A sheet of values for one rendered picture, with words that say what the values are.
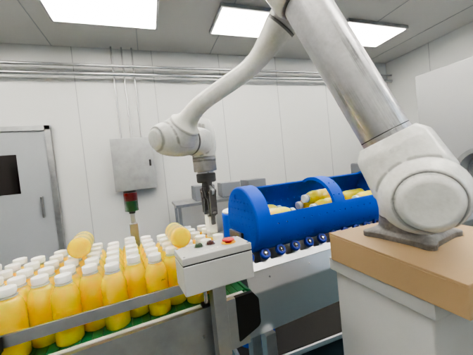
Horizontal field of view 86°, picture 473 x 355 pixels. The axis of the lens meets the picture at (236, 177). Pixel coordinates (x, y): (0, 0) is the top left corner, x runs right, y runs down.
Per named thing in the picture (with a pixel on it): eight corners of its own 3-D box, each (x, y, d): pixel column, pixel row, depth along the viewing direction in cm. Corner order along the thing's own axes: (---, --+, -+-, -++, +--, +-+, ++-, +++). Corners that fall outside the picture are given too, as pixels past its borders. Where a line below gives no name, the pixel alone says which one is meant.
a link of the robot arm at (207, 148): (201, 158, 106) (179, 159, 95) (197, 121, 105) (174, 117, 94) (222, 156, 100) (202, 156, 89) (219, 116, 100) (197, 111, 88)
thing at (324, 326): (427, 320, 195) (425, 301, 195) (248, 395, 146) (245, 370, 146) (371, 291, 244) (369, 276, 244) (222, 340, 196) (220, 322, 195)
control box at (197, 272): (255, 277, 72) (251, 241, 72) (186, 298, 64) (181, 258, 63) (239, 265, 81) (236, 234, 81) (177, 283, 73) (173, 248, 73)
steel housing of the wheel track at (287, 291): (511, 234, 186) (508, 189, 185) (255, 352, 94) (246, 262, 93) (463, 228, 212) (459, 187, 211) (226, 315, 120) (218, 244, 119)
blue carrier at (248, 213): (403, 221, 133) (400, 167, 132) (260, 263, 96) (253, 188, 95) (357, 214, 159) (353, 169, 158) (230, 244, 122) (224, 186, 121)
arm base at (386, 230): (470, 231, 70) (470, 211, 70) (433, 252, 59) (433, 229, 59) (400, 220, 86) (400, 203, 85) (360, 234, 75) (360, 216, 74)
